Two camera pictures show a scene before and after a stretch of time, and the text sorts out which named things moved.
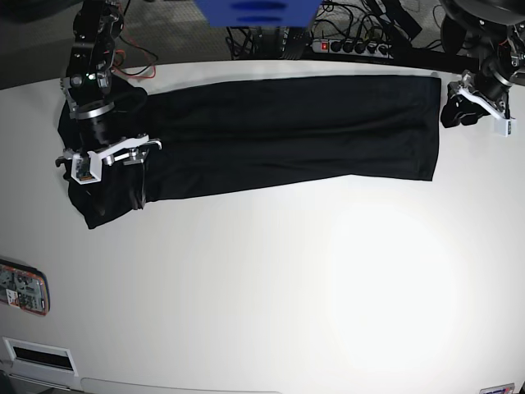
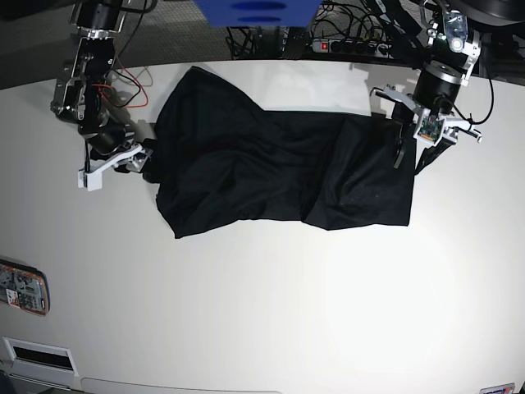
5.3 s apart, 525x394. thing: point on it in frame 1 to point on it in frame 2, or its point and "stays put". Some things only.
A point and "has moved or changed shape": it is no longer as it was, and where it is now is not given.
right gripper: x=490 y=85 to x=457 y=48
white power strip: x=349 y=47 stays put
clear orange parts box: x=24 y=286 stays put
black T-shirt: x=220 y=134 has moved or changed shape
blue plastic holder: x=259 y=13 stays put
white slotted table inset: x=44 y=364 stays put
